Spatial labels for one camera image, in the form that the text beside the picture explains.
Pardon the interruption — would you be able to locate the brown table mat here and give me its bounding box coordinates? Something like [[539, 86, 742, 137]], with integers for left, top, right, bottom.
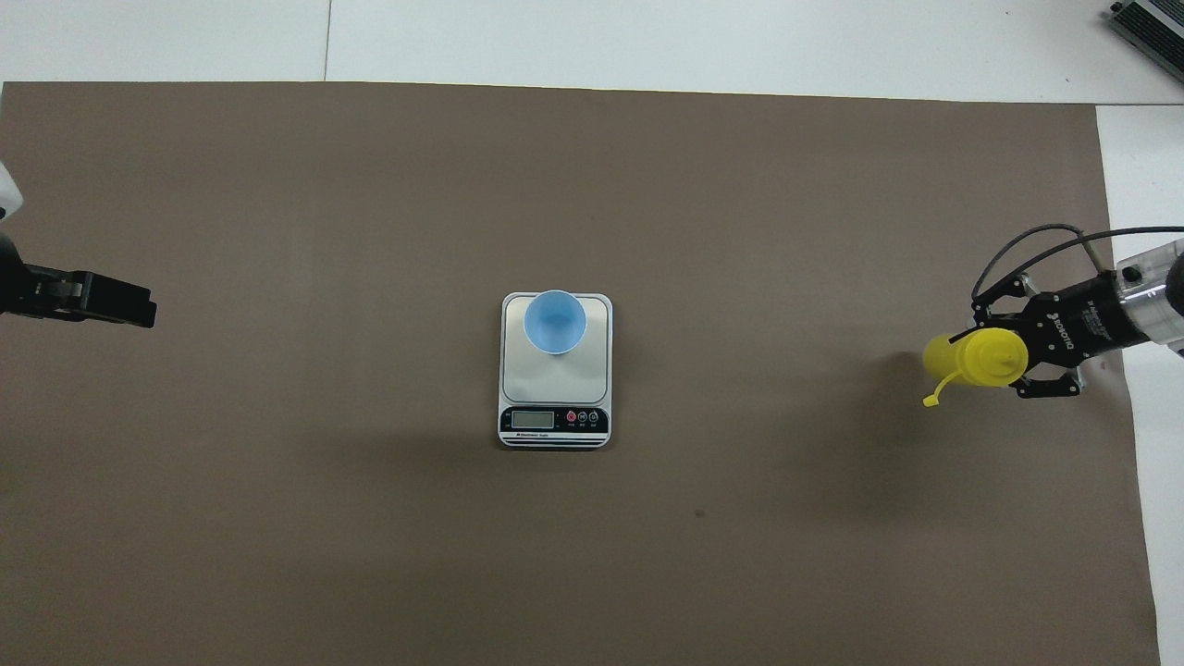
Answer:
[[0, 81, 1162, 666]]

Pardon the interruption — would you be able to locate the silver digital kitchen scale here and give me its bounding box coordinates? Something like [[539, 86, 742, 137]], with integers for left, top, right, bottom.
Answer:
[[499, 292, 613, 450]]

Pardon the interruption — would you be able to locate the grey metal device box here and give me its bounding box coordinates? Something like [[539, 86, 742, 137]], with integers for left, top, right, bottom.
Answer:
[[1108, 0, 1184, 89]]

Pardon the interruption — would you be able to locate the yellow squeeze seasoning bottle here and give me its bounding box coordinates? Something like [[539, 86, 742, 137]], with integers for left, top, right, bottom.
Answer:
[[922, 327, 1030, 408]]

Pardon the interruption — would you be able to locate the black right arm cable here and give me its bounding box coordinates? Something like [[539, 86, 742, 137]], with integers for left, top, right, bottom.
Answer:
[[971, 224, 1184, 302]]

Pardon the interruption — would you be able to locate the light blue plastic cup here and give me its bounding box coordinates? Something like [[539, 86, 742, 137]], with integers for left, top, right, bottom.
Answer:
[[524, 290, 587, 355]]

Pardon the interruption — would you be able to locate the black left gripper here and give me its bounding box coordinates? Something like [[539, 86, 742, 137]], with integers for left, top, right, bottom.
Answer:
[[0, 231, 157, 328]]

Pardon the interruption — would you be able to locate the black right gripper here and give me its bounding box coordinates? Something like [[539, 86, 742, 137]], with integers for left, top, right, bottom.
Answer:
[[969, 276, 1125, 401]]

